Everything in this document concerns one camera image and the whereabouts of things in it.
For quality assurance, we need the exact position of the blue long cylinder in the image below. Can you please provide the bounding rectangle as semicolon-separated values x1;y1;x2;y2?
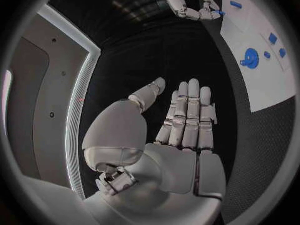
229;0;244;10

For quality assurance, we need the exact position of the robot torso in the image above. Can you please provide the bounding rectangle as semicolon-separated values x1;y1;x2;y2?
4;3;102;201

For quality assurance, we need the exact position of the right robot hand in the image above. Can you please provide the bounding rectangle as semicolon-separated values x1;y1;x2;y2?
145;0;223;21

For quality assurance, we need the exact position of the blue gear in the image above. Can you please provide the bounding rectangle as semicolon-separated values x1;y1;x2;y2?
244;47;261;69

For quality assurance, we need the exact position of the white task board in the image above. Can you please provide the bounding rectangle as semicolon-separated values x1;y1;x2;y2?
220;0;298;114

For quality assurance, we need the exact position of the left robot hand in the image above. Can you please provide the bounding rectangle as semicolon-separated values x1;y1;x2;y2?
81;77;227;225

